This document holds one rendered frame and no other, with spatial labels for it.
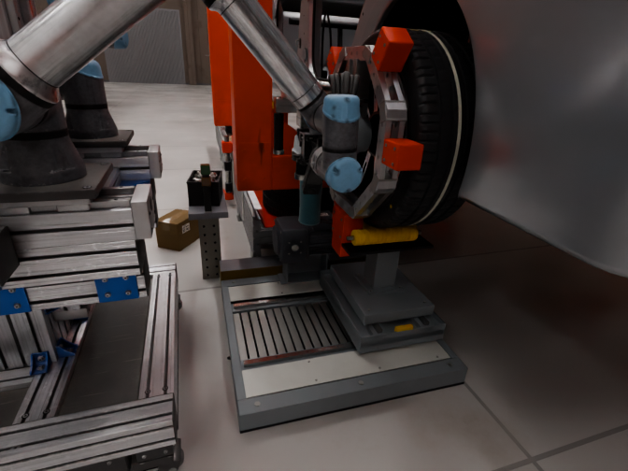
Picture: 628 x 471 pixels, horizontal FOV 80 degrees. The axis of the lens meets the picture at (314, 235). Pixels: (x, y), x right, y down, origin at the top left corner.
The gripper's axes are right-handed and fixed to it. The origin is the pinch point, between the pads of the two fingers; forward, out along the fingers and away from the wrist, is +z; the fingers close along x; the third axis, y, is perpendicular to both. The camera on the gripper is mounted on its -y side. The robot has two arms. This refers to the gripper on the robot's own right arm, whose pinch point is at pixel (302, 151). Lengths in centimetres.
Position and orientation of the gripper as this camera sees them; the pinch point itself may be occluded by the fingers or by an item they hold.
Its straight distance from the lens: 111.0
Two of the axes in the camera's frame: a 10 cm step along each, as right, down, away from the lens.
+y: 0.5, -9.1, -4.1
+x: -9.6, 0.8, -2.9
